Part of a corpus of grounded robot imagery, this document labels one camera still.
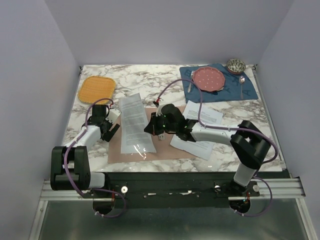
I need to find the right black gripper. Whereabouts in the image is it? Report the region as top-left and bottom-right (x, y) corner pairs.
(144, 111), (177, 136)

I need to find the printed paper sheet top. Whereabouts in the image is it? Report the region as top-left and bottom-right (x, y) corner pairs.
(119, 93), (156, 157)

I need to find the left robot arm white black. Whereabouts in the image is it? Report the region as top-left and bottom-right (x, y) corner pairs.
(50, 104), (121, 198)

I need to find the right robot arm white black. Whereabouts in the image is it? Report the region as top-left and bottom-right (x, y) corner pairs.
(144, 104), (271, 196)

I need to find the metal folder clip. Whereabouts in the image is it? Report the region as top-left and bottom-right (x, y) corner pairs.
(158, 133), (165, 141)

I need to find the orange woven mat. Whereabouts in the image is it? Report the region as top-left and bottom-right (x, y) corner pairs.
(77, 76), (116, 105)

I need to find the printed paper stack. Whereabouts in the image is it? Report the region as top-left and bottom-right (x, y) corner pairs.
(170, 100), (224, 161)

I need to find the silver fork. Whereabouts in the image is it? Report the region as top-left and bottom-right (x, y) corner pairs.
(187, 70), (195, 93)

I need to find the pink dotted plate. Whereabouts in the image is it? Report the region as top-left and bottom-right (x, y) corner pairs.
(192, 66), (226, 93)

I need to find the blue cloth placemat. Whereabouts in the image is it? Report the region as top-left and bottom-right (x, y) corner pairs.
(179, 63), (259, 103)

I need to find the silver spoon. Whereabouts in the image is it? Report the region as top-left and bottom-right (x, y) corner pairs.
(238, 75), (246, 100)

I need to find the floral patterned bowl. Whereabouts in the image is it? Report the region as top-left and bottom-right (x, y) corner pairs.
(226, 58), (247, 75)

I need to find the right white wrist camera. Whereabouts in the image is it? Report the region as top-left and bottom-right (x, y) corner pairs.
(156, 105), (164, 117)

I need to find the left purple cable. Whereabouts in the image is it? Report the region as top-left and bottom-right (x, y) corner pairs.
(63, 98), (127, 218)

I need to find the purple cable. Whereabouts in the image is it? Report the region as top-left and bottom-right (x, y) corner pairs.
(63, 98), (127, 218)
(153, 78), (279, 163)

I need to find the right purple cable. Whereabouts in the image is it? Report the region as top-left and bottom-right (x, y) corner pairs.
(153, 78), (279, 163)

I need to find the black mounting base plate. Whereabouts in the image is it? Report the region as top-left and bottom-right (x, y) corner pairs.
(85, 172), (260, 209)

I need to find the aluminium rail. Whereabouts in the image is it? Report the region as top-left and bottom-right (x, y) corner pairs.
(40, 178), (306, 201)

